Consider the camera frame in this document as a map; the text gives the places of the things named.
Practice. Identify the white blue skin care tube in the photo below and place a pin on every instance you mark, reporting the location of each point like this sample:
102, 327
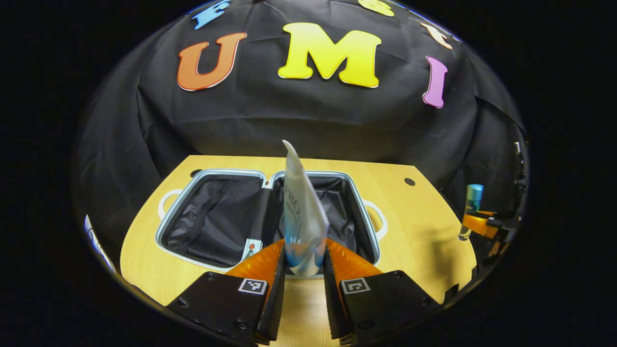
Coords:
301, 217

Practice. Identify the teal capped clear bottle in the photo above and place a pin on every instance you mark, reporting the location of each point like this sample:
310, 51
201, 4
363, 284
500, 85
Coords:
473, 195

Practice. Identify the light blue suitcase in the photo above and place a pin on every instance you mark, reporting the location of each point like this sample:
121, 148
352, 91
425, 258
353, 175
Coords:
217, 221

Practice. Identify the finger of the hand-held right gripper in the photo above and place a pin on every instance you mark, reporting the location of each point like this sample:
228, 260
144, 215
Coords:
482, 225
496, 248

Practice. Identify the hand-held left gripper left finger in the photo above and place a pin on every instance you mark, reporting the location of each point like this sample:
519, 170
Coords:
274, 308

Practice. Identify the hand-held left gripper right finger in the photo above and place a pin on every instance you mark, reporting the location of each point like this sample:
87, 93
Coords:
332, 308

